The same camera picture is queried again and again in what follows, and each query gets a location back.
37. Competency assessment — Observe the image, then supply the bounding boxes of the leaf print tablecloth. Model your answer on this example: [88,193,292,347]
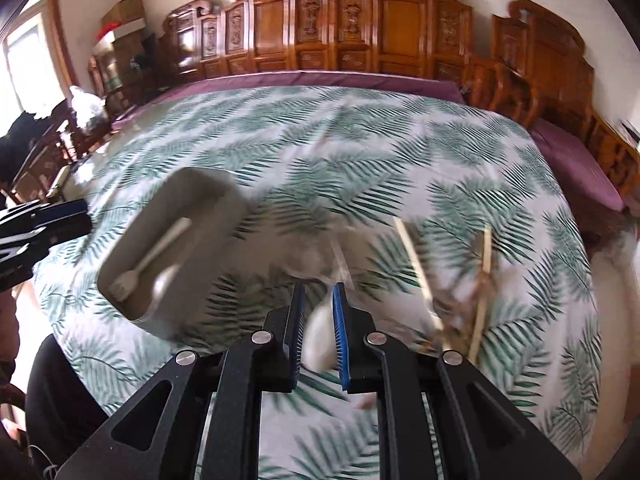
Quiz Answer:
[32,85,602,480]

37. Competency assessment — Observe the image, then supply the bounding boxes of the long carved wooden sofa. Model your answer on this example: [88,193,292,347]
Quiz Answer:
[159,0,475,97]

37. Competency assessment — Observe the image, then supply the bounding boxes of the cardboard boxes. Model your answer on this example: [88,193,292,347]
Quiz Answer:
[95,0,149,45]

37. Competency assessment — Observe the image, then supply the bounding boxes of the grey utensil tray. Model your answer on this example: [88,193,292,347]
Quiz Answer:
[96,167,247,342]

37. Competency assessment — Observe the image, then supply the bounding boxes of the brown wooden chopstick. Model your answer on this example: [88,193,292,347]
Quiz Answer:
[467,227,494,362]

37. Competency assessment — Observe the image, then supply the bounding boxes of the window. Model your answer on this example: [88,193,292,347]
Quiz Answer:
[0,0,68,123]

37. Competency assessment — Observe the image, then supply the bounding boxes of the white plastic spoon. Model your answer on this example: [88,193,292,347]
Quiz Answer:
[304,240,353,372]

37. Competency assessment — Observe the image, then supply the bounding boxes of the white plastic bag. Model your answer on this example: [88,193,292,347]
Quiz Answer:
[68,85,109,132]

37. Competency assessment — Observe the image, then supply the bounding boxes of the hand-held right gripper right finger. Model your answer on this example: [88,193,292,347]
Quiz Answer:
[332,282,583,480]

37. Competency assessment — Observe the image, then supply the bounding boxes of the black chair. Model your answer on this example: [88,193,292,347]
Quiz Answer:
[24,334,122,480]

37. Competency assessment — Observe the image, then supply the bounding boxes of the wooden cabinet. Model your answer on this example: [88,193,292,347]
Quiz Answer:
[87,34,167,111]

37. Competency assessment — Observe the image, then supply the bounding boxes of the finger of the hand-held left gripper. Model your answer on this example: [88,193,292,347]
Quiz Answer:
[27,213,94,258]
[0,199,90,231]

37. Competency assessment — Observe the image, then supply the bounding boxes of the long purple seat cushion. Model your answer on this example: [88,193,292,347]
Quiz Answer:
[111,70,467,128]

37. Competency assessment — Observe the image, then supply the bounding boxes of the small brown object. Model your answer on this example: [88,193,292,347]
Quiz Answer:
[425,270,501,356]

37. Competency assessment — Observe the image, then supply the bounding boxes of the light wooden chopstick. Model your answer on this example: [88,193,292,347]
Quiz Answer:
[393,217,447,347]

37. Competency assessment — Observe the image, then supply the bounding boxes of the short purple seat cushion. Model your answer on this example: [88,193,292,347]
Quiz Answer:
[529,119,627,214]

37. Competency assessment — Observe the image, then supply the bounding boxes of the short carved wooden sofa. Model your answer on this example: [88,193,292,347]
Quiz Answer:
[490,0,640,202]

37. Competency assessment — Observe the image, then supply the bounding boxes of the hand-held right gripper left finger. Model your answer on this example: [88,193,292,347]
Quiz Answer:
[55,280,307,480]

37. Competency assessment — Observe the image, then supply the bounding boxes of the white plastic fork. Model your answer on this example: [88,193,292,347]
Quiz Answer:
[111,217,193,304]

